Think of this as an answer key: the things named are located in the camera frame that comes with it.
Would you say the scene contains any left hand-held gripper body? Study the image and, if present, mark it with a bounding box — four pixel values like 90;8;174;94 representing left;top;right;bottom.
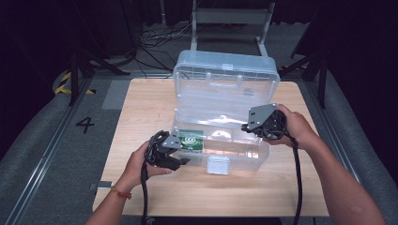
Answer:
145;126;184;167

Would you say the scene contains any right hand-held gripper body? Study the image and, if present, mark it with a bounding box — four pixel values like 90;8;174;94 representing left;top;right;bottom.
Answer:
249;102;287;141

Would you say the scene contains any green and white box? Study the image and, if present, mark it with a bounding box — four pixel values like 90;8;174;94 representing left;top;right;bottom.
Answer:
177;128;206;155

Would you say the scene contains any clear plastic storage box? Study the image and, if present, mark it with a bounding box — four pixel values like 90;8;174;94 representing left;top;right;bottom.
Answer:
171;49;282;176

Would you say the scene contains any person's right hand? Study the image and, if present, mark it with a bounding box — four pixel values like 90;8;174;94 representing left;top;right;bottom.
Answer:
262;103;321;150

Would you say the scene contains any person's left hand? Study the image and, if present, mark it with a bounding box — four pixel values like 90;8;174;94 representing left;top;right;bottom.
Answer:
115;140;174;192

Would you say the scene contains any black tripod stand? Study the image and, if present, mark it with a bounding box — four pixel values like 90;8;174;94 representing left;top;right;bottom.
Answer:
276;52;330;111
66;50;131;107

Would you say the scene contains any grey metal stand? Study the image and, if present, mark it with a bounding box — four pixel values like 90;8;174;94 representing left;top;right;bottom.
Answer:
189;0;277;58

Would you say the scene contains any yellow and black floor tape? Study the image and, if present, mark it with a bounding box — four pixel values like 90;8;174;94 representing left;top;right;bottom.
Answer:
54;71;97;96

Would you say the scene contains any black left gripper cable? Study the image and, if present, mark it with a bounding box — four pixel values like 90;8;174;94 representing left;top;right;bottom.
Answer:
140;160;152;225

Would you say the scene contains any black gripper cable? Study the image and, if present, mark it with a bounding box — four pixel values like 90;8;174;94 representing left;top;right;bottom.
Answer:
140;160;152;225
281;130;305;225

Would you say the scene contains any gold and red bracelet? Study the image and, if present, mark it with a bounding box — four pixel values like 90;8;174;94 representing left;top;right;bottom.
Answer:
109;185;133;201

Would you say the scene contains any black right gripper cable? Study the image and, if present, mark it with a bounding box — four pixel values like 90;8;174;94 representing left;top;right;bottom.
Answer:
281;130;305;225

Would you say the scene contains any grey table bracket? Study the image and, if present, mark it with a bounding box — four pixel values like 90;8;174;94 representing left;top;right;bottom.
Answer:
89;180;114;191

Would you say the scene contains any bundle of black floor cables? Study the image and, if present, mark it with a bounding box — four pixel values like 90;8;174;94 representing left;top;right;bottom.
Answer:
136;21;195;80

